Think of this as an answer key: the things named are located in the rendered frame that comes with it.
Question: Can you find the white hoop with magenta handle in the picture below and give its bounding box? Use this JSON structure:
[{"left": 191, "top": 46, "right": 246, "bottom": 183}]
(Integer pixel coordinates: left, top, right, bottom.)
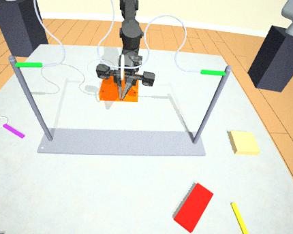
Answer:
[{"left": 0, "top": 117, "right": 25, "bottom": 138}]

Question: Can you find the yellow handle with grey wire loop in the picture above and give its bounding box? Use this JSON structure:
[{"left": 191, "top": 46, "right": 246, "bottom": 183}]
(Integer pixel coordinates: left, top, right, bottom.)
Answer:
[{"left": 231, "top": 203, "right": 249, "bottom": 234}]

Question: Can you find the pale yellow flat square block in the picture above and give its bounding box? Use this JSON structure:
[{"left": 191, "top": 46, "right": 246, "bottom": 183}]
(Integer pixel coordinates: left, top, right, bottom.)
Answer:
[{"left": 228, "top": 131, "right": 260, "bottom": 156}]

